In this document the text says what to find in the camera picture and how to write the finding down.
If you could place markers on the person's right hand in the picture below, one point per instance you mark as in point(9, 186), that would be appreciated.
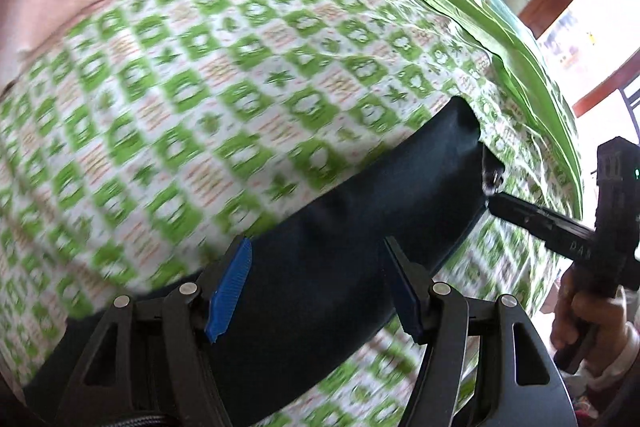
point(585, 317)

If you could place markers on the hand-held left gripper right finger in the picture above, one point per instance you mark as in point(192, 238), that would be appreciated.
point(406, 307)

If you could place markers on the plain green satin quilt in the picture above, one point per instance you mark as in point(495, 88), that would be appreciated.
point(475, 22)

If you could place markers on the dark chair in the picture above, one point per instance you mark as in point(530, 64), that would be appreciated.
point(631, 104)

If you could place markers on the person's right forearm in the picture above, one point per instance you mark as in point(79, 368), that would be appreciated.
point(617, 367)

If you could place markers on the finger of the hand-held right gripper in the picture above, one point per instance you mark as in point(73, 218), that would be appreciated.
point(540, 224)

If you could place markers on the wall poster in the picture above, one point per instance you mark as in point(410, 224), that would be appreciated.
point(567, 39)

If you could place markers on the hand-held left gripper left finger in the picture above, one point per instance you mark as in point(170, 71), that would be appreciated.
point(229, 289)

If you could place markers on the green patterned bed sheet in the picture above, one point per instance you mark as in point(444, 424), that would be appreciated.
point(200, 82)

